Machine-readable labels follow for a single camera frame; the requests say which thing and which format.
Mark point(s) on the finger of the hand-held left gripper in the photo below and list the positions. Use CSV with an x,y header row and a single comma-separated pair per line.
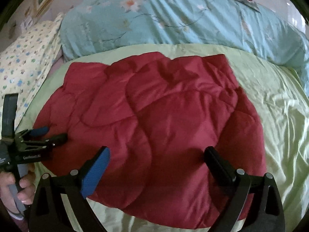
x,y
39,131
56,139

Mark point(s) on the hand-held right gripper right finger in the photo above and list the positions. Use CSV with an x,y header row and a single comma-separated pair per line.
x,y
218,165

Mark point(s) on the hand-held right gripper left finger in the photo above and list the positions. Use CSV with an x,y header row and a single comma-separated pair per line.
x,y
96,171

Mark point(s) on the red puffy jacket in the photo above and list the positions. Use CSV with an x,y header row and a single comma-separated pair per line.
x,y
154,130

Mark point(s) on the person's left hand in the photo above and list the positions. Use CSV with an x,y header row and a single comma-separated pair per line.
x,y
25,187

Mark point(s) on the yellow floral pillow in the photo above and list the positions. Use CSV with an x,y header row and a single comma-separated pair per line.
x,y
26,62

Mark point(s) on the light green bed sheet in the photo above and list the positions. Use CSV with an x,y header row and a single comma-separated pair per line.
x,y
277,116

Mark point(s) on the light blue floral quilt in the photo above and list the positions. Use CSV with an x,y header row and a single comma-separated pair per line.
x,y
183,21

